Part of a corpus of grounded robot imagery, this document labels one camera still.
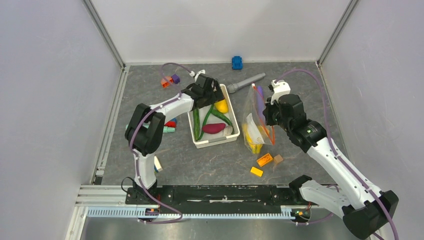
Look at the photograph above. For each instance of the white perforated plastic basket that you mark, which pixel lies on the white perforated plastic basket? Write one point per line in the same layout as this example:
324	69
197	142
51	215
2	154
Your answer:
216	139

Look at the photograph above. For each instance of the red sweet potato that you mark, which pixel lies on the red sweet potato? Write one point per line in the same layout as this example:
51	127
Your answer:
214	128

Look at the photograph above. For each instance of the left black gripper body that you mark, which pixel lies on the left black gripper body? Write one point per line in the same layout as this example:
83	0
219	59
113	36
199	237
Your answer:
211	97

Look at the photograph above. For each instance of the colourful block stack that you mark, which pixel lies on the colourful block stack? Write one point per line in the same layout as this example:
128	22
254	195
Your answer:
172	123

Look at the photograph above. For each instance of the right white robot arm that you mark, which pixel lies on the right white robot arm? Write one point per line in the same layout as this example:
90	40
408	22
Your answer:
363	207

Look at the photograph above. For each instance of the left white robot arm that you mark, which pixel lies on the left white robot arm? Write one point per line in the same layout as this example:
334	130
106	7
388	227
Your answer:
145	129

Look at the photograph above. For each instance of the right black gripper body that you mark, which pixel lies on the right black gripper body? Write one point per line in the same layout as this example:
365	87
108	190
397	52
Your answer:
272	116

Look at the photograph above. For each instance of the purple toy microphone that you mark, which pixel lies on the purple toy microphone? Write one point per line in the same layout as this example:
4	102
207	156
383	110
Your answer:
260	103

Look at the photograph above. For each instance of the yellow banana bunch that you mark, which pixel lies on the yellow banana bunch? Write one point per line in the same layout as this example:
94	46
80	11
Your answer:
256	142

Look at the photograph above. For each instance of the purple small block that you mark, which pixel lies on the purple small block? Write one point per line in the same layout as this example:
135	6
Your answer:
175	79

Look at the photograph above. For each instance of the dark green cucumber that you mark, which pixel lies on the dark green cucumber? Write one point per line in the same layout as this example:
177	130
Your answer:
196	123

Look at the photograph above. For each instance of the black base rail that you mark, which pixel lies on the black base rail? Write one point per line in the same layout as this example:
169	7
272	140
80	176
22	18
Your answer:
217	200

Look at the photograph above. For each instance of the mint green toy microphone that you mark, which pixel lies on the mint green toy microphone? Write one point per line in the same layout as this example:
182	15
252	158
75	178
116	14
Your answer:
166	129

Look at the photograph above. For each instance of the brown wooden cube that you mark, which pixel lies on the brown wooden cube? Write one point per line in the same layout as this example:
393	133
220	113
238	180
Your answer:
278	159

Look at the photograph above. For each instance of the yellow flat brick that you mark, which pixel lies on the yellow flat brick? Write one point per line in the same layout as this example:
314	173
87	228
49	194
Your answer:
256	171

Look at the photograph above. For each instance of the grey toy microphone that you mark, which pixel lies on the grey toy microphone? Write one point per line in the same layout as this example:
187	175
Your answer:
234	87

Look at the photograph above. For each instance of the yellow squash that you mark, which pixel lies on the yellow squash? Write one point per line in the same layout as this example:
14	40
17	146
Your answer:
222	106

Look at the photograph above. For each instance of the green chili pepper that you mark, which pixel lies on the green chili pepper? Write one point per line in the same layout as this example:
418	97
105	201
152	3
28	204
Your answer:
221	116

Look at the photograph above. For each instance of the white garlic bulb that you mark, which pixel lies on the white garlic bulb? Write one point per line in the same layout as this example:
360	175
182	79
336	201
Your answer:
227	131

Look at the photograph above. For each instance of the blue toy car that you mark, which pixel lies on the blue toy car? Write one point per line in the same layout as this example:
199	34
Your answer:
237	63

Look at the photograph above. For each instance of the clear zip top bag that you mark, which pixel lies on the clear zip top bag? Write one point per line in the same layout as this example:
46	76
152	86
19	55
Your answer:
251	118

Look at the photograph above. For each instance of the green blue white block stack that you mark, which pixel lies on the green blue white block stack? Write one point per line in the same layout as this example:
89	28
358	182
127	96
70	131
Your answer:
157	165

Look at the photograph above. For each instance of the orange transparent brick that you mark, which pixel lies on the orange transparent brick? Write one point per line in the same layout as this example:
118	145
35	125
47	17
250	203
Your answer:
264	160

